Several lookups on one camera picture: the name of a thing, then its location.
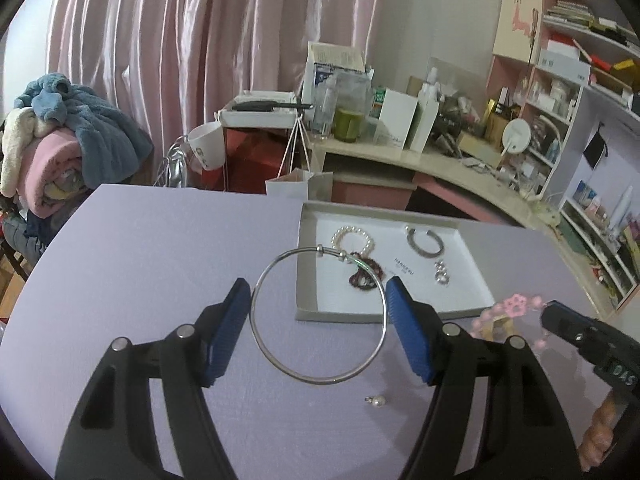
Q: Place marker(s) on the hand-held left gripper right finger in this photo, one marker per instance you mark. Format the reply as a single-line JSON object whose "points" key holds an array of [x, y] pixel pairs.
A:
{"points": [[412, 330]]}

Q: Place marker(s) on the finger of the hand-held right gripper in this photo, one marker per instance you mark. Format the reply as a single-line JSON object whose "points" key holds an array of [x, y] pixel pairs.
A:
{"points": [[565, 322]]}

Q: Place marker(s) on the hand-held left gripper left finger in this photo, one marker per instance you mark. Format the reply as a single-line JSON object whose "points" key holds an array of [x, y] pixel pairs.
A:
{"points": [[225, 330]]}

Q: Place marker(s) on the shallow grey cardboard box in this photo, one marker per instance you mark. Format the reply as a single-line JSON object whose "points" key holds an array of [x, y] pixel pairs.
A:
{"points": [[425, 290]]}

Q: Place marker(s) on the wide silver cuff bangle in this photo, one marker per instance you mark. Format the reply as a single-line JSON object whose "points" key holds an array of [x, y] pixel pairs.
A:
{"points": [[417, 247]]}

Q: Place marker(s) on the thin silver bangle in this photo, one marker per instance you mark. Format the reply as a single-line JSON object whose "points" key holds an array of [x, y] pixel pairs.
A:
{"points": [[320, 249]]}

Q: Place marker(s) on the person's right hand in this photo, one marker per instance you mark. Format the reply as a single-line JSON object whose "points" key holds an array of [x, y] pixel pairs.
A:
{"points": [[597, 435]]}

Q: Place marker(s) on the pearl earring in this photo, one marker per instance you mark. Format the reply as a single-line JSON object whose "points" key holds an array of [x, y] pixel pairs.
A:
{"points": [[378, 402]]}

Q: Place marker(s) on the white paper shopping bag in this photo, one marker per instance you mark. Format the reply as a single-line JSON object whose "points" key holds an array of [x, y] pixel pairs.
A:
{"points": [[300, 187]]}

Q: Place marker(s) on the pink and white bookshelf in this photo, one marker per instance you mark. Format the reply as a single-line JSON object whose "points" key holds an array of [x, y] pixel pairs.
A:
{"points": [[575, 160]]}

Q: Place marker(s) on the beige corner desk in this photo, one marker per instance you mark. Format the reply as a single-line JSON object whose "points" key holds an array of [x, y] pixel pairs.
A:
{"points": [[390, 157]]}

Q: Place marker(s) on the red storage box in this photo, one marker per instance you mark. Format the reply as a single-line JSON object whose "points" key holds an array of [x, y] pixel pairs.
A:
{"points": [[255, 157]]}

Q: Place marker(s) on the white mug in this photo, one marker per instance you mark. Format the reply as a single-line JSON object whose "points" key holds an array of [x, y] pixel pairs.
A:
{"points": [[207, 147]]}

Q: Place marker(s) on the green glass jar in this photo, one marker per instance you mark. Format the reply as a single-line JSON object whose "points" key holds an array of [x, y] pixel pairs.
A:
{"points": [[347, 127]]}

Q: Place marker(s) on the white carton box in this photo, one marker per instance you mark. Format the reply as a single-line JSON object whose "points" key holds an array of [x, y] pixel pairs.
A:
{"points": [[397, 117]]}

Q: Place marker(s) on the white tray with black tool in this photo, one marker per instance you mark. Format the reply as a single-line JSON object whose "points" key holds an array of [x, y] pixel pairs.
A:
{"points": [[255, 115]]}

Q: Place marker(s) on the blue fleece blanket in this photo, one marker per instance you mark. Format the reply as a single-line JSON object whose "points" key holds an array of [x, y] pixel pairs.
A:
{"points": [[105, 130]]}

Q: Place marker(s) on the pink rolled blanket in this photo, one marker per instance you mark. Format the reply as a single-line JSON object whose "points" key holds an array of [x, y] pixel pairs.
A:
{"points": [[55, 170]]}

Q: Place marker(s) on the clear acrylic box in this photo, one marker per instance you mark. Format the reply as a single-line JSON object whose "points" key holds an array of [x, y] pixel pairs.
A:
{"points": [[460, 80]]}

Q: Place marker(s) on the cream blanket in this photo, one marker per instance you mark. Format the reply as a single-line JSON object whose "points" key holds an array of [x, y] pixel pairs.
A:
{"points": [[17, 145]]}

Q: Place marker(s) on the pink curtain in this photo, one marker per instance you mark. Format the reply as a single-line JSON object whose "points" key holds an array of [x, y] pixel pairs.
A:
{"points": [[200, 50]]}

